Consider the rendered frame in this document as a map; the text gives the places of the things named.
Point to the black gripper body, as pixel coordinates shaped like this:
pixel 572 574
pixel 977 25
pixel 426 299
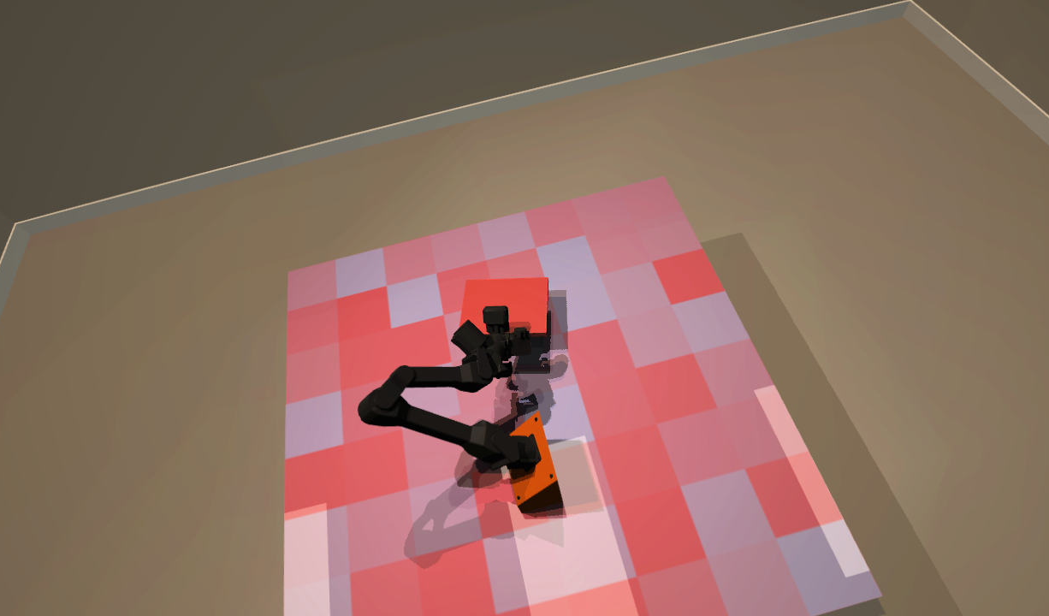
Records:
pixel 495 317

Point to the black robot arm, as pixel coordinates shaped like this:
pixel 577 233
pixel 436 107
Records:
pixel 484 441

